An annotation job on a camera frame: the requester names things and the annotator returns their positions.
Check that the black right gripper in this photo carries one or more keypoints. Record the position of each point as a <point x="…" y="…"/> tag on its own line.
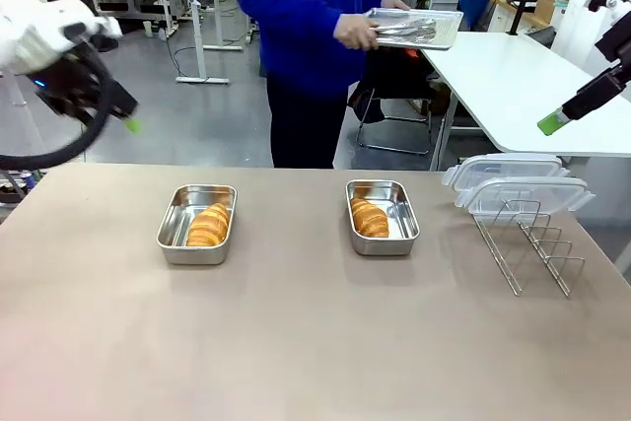
<point x="618" y="46"/>

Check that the silver metal tongs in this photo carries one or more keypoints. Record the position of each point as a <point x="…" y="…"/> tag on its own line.
<point x="414" y="31"/>

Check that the clear plastic clip lid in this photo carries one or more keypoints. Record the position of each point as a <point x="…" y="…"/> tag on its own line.
<point x="522" y="194"/>
<point x="508" y="167"/>

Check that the person's left hand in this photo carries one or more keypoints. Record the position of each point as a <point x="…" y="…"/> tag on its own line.
<point x="394" y="2"/>

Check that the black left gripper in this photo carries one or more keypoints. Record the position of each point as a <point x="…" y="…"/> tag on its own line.
<point x="59" y="88"/>

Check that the rectangular stainless steel container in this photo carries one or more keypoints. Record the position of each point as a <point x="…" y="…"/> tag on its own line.
<point x="384" y="247"/>
<point x="197" y="257"/>

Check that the person's right hand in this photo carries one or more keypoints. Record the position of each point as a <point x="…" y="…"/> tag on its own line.
<point x="352" y="31"/>

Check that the silver perforated baking tray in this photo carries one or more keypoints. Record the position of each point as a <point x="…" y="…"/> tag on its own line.
<point x="443" y="26"/>

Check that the person in blue hoodie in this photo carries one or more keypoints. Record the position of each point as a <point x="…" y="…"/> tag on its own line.
<point x="296" y="46"/>

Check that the black chair with metal legs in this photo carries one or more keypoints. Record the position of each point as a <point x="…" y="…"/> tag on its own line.
<point x="389" y="76"/>

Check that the golden croissant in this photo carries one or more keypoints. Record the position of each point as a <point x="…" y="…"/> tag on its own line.
<point x="370" y="219"/>
<point x="209" y="226"/>

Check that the small white bottle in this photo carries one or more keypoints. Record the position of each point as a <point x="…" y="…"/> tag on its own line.
<point x="162" y="34"/>
<point x="148" y="29"/>

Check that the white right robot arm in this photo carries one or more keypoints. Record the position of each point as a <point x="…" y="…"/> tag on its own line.
<point x="622" y="12"/>

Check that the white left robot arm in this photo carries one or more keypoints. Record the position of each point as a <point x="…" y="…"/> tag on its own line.
<point x="34" y="31"/>

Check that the green drink can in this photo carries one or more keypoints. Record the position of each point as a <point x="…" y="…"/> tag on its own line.
<point x="35" y="177"/>

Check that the person's right forearm blue sleeve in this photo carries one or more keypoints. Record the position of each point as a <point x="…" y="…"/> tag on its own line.
<point x="310" y="19"/>

